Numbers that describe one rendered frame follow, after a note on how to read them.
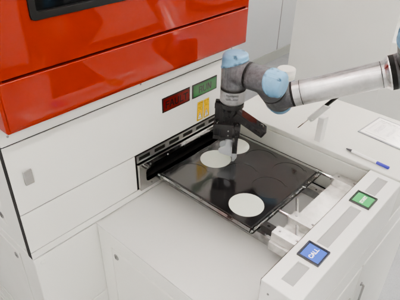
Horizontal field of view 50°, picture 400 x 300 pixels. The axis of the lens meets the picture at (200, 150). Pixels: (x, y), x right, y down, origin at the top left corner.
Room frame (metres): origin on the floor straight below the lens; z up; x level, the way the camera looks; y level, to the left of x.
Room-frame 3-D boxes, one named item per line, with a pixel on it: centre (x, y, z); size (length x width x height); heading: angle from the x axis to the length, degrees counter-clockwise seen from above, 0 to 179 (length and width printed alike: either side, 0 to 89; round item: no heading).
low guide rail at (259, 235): (0.94, -0.09, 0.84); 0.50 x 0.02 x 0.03; 48
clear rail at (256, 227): (0.95, -0.26, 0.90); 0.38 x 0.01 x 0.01; 138
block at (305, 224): (0.85, -0.28, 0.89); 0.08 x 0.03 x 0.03; 48
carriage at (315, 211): (0.91, -0.34, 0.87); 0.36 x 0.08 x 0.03; 138
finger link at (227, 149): (1.12, -0.09, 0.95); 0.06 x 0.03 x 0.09; 82
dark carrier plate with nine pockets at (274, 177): (1.07, -0.13, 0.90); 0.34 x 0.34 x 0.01; 48
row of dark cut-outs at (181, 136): (1.20, 0.04, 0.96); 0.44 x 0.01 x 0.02; 138
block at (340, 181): (1.03, -0.45, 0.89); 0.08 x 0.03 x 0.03; 48
